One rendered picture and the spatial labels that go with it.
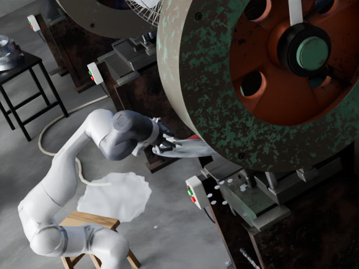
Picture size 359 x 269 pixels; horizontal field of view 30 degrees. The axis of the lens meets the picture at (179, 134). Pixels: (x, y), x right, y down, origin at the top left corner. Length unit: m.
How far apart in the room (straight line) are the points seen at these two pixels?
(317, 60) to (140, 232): 2.08
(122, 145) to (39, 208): 0.33
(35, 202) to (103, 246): 0.39
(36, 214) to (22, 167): 2.90
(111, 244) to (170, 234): 1.32
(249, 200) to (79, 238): 0.69
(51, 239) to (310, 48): 1.02
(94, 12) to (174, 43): 1.79
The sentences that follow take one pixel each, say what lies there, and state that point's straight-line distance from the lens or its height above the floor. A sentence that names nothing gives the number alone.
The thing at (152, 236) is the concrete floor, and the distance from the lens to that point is 3.79.
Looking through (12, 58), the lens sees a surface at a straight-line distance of 5.29.
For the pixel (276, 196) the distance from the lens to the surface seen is 2.57.
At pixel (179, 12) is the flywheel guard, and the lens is 1.93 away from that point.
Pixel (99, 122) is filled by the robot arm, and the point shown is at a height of 1.31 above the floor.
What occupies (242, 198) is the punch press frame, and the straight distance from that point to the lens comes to 2.70.
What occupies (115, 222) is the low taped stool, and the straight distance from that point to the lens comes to 3.44.
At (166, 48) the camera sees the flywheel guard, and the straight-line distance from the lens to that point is 1.98.
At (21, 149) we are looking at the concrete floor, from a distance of 5.36.
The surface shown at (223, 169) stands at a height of 0.78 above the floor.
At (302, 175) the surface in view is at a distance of 2.57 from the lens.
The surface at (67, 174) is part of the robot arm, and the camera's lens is 2.19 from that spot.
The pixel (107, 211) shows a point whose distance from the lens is 3.88.
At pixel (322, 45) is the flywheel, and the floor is 1.34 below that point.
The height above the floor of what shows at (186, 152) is 0.90.
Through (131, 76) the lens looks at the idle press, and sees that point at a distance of 4.07.
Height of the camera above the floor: 2.24
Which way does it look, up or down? 29 degrees down
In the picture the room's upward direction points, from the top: 22 degrees counter-clockwise
